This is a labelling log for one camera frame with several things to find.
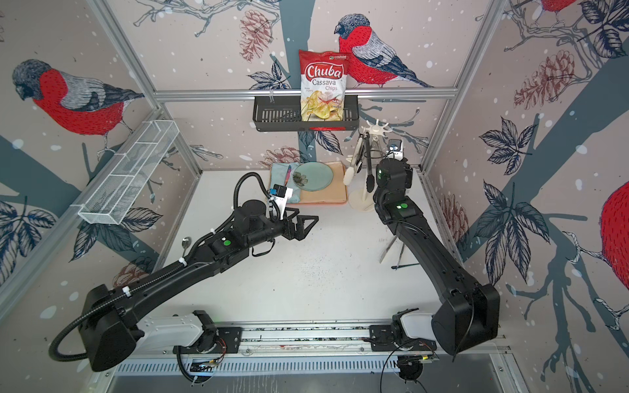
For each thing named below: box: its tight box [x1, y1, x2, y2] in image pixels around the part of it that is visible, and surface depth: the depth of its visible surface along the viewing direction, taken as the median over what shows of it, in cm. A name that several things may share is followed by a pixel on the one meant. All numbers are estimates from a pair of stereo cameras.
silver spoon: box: [181, 236, 192, 258], surface depth 97 cm
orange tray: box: [266, 160, 348, 206], surface depth 113 cm
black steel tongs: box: [363, 131, 376, 194], surface depth 85 cm
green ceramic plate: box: [292, 161, 335, 192], surface depth 121 cm
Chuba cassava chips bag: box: [298, 49, 349, 122], surface depth 87 cm
